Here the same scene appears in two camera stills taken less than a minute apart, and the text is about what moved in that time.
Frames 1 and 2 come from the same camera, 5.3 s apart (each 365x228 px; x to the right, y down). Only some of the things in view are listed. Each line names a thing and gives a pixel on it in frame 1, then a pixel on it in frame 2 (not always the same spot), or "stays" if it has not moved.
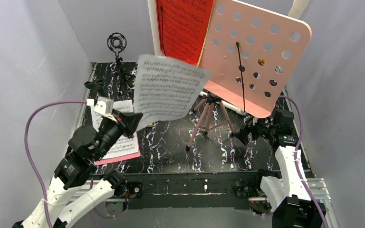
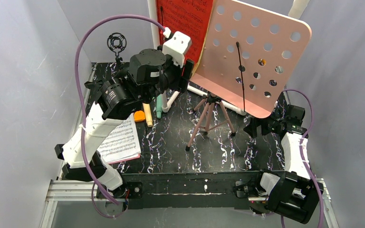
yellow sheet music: x=203 y=43 stays
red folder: x=183 y=25 stays
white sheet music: x=165 y=88 to x=121 y=142
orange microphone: x=262 y=61 stays
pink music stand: x=250 y=51 stays
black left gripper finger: x=131 y=120 to x=187 y=69
